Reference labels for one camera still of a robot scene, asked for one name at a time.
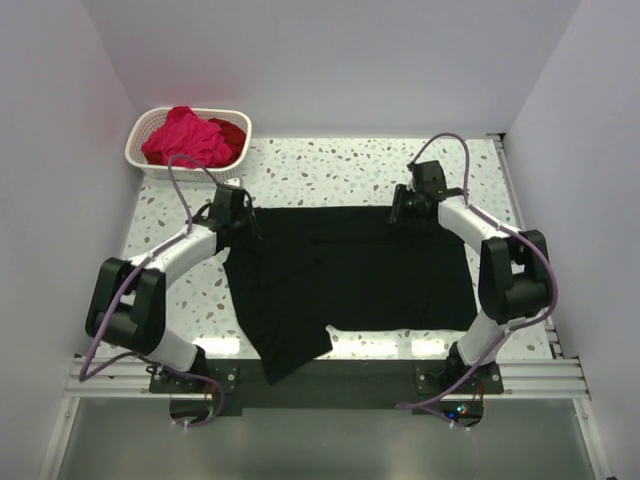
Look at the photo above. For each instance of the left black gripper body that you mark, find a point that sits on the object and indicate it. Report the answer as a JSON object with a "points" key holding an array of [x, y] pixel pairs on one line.
{"points": [[245, 223]]}

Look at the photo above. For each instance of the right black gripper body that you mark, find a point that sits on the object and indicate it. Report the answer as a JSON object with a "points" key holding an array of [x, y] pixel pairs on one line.
{"points": [[401, 209]]}

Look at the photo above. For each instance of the black t shirt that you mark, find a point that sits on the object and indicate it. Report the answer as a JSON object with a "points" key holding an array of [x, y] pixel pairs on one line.
{"points": [[348, 268]]}

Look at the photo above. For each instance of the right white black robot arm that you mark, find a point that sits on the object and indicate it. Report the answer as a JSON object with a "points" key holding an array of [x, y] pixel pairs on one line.
{"points": [[514, 285]]}

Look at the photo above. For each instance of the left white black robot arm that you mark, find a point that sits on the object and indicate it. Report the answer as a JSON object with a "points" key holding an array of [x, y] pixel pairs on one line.
{"points": [[128, 306]]}

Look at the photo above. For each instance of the dark red crumpled t shirt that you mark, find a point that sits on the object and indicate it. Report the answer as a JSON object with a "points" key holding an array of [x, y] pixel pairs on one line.
{"points": [[234, 139]]}

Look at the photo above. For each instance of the pink crumpled t shirt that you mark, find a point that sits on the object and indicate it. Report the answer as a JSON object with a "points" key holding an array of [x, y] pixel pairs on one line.
{"points": [[184, 133]]}

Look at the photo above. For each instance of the white plastic laundry basket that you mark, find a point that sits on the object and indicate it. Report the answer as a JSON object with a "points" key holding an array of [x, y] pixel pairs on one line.
{"points": [[153, 119]]}

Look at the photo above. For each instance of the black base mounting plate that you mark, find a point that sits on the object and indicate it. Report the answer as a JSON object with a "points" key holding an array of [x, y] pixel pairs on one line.
{"points": [[227, 387]]}

